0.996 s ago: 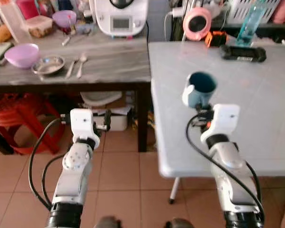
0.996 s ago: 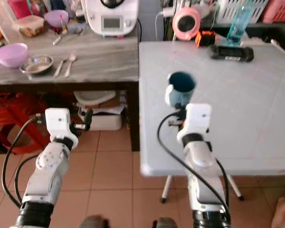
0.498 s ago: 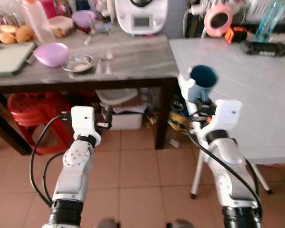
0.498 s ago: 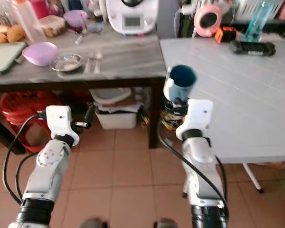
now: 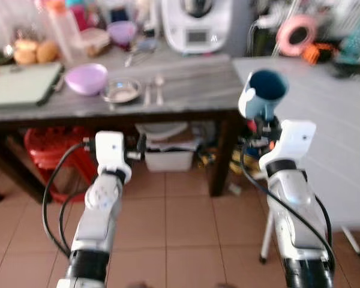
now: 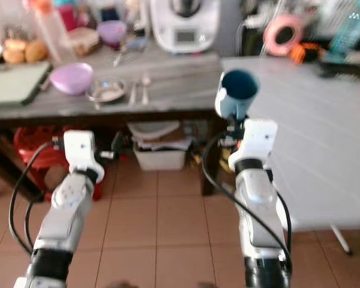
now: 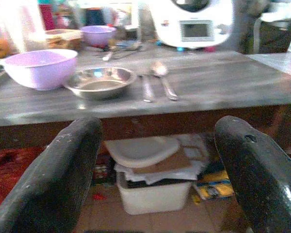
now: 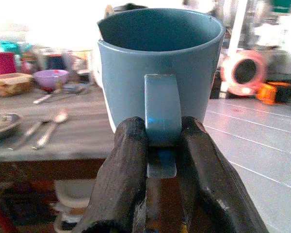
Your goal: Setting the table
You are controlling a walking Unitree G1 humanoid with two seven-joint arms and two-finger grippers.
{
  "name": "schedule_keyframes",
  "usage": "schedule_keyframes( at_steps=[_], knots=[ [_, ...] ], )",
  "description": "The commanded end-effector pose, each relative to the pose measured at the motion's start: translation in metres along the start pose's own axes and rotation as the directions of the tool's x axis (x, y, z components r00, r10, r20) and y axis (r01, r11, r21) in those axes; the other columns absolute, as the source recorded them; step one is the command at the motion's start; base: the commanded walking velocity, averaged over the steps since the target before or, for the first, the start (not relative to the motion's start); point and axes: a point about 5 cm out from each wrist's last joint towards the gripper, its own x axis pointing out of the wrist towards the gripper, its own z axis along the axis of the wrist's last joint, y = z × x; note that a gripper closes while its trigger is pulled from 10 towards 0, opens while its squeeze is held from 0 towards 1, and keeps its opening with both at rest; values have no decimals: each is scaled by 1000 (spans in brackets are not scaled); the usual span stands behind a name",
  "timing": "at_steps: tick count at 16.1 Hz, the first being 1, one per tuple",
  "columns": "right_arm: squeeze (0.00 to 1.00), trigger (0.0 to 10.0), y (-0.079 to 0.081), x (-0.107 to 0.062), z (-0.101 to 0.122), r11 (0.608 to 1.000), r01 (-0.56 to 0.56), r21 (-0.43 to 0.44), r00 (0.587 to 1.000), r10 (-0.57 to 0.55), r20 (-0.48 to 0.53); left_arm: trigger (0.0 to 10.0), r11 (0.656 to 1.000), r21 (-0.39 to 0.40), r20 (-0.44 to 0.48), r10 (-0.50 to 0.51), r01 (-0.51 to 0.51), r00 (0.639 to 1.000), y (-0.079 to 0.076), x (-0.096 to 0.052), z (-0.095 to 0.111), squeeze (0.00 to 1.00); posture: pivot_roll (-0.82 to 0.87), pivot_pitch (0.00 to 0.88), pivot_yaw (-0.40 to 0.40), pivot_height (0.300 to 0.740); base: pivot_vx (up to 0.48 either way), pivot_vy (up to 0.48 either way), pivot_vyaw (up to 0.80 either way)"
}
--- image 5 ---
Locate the blue cup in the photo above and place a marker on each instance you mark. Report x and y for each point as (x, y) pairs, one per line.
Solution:
(261, 96)

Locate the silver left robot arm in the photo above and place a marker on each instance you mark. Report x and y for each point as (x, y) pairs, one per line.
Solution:
(99, 210)

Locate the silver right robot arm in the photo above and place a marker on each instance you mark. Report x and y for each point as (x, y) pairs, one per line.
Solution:
(297, 210)

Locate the white plastic bin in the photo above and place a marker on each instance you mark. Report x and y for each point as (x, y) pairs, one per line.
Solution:
(168, 157)

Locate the metal fork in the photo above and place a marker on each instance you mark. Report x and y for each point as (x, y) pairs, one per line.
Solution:
(147, 93)

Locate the shallow glass bowl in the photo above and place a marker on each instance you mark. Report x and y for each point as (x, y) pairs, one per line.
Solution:
(122, 91)

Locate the white folding table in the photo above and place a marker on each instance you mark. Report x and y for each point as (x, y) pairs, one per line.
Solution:
(330, 132)

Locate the metal spoon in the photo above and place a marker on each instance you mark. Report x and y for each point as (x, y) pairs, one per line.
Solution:
(159, 84)

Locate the red plastic stool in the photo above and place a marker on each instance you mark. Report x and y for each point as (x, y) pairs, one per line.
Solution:
(51, 147)

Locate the dark wooden table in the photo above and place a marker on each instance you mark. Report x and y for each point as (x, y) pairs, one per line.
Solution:
(192, 84)

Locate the large purple bowl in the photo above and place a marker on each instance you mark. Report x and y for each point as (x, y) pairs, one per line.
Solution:
(87, 79)

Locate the orange object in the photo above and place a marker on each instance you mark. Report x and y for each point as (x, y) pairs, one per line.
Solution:
(312, 54)

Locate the small purple bowl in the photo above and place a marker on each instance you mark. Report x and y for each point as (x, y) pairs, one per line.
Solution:
(122, 33)

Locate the white kitchen appliance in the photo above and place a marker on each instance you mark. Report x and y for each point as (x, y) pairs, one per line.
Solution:
(195, 27)

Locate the teal water bottle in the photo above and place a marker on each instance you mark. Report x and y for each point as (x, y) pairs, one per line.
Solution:
(355, 39)

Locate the pale green cutting board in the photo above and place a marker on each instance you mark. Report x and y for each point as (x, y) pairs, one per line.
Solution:
(21, 85)

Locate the clear bottle orange cap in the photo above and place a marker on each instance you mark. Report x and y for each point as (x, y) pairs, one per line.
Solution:
(66, 33)

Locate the brown bread rolls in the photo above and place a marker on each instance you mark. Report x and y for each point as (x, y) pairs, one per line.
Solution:
(36, 53)

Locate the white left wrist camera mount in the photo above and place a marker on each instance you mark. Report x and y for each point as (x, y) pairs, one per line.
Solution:
(111, 150)

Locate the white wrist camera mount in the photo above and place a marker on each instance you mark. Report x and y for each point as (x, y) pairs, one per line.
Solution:
(294, 141)
(111, 150)

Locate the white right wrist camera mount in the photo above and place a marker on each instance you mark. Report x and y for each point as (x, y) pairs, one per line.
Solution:
(294, 141)

